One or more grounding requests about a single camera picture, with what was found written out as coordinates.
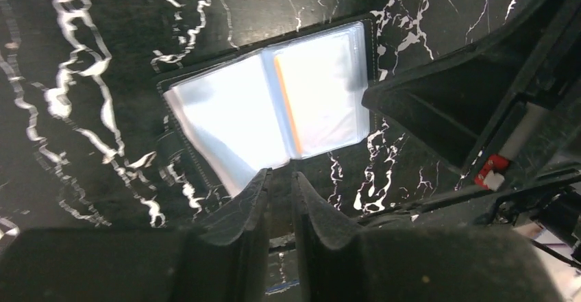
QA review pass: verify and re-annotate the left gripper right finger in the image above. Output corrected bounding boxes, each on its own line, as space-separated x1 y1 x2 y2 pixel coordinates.
291 172 562 301

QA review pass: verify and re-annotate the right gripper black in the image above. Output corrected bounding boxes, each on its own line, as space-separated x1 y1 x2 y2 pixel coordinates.
361 0 581 269

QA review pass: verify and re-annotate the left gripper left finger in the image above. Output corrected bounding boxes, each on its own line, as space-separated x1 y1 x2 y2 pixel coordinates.
1 169 272 301

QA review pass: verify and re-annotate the black leather card holder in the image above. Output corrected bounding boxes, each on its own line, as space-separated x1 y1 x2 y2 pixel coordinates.
155 13 377 197

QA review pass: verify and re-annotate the orange credit card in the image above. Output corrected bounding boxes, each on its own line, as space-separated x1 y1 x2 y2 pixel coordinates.
273 55 303 159

